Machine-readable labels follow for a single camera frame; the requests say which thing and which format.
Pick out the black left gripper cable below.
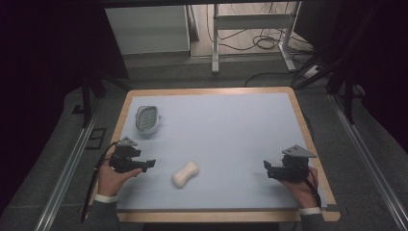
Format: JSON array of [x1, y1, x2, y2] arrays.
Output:
[[80, 141, 120, 224]]

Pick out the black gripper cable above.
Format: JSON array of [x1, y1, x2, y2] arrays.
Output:
[[299, 167, 322, 208], [80, 141, 120, 224]]

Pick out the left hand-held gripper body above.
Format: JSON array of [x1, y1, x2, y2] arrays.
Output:
[[109, 136, 151, 174]]

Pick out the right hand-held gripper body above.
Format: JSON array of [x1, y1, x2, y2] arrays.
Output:
[[268, 144, 319, 184]]

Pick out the metal floor rail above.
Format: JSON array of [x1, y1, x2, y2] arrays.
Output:
[[328, 94, 408, 230], [33, 109, 101, 231]]

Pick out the person's right hand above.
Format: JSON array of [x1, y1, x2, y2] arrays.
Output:
[[278, 166, 319, 210]]

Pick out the white soap bar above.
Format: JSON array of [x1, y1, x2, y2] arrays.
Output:
[[171, 161, 201, 189]]

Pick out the white metal desk frame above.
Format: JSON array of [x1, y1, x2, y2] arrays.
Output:
[[211, 2, 302, 74]]

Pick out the white cabinet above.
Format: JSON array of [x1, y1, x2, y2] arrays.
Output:
[[105, 5, 191, 56]]

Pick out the grey soap dish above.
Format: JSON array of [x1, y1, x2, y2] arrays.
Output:
[[135, 105, 162, 136]]

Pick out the black metal stand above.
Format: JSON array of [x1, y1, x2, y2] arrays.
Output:
[[293, 6, 383, 125], [71, 61, 133, 129]]

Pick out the person's left hand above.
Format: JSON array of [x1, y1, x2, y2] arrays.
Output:
[[96, 153, 143, 197]]

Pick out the black floor cables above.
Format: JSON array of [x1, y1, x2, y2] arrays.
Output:
[[205, 3, 317, 89]]

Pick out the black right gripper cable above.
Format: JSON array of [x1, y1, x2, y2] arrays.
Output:
[[299, 167, 322, 208]]

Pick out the white table mat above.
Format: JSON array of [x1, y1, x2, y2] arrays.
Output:
[[116, 92, 328, 212]]

